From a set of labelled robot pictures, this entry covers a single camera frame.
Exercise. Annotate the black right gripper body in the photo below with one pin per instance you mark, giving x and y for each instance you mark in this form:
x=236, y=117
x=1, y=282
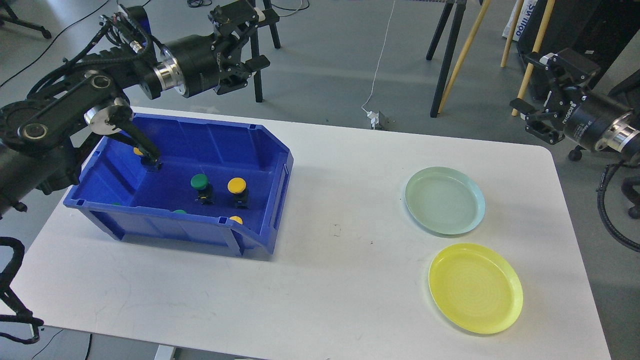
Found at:
x=571, y=110

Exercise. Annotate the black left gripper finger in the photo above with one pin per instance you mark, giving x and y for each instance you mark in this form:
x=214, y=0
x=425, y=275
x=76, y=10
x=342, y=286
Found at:
x=256, y=64
x=239, y=18

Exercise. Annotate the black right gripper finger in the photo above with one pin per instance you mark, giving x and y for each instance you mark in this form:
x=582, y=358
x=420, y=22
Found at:
x=562, y=69
x=521, y=107

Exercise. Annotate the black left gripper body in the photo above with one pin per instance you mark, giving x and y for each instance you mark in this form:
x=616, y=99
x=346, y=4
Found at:
x=198, y=63

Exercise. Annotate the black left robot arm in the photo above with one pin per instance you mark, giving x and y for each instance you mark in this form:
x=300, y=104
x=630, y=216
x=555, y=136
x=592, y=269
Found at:
x=46, y=138

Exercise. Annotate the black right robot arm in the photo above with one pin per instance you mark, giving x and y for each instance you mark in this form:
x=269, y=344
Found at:
x=628, y=160

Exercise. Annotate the pale green plate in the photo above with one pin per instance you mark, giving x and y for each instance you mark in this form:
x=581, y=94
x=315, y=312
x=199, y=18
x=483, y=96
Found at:
x=445, y=201

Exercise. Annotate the yellow push button front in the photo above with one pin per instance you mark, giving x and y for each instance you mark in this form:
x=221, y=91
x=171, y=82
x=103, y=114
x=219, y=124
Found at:
x=237, y=219

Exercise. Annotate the yellow plate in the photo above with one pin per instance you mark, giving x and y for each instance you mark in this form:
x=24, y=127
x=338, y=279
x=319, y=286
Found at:
x=475, y=288

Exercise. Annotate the black office chair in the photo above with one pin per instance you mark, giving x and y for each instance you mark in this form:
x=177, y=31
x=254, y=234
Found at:
x=576, y=154

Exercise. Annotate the black cabinet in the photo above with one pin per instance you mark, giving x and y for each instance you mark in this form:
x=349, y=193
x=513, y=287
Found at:
x=597, y=29

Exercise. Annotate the wooden pole middle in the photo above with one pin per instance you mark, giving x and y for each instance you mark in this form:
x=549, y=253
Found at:
x=513, y=22

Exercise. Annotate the white printed bag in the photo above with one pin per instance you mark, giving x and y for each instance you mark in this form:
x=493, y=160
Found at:
x=523, y=17

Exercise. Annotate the wooden pole left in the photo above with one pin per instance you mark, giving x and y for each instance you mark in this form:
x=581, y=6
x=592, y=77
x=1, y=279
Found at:
x=485, y=4

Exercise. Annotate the black stand legs right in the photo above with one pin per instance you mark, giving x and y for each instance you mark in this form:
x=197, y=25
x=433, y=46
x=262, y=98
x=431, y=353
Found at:
x=457, y=8

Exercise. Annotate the blue plastic storage bin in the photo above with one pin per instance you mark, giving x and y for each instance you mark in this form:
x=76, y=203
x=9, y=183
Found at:
x=126, y=199

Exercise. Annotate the white power adapter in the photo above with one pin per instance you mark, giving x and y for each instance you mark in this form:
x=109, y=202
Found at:
x=379, y=121

